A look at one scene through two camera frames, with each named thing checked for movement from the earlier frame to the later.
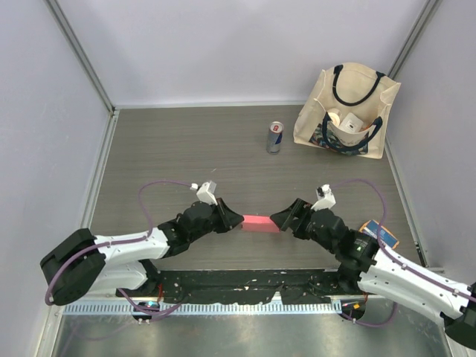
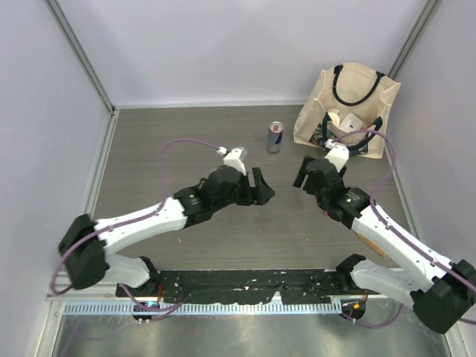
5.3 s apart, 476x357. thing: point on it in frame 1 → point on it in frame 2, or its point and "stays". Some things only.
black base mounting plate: (219, 285) stays
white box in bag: (352, 123) stays
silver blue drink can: (274, 137) stays
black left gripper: (228, 219) → (256, 195)
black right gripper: (299, 208) → (301, 173)
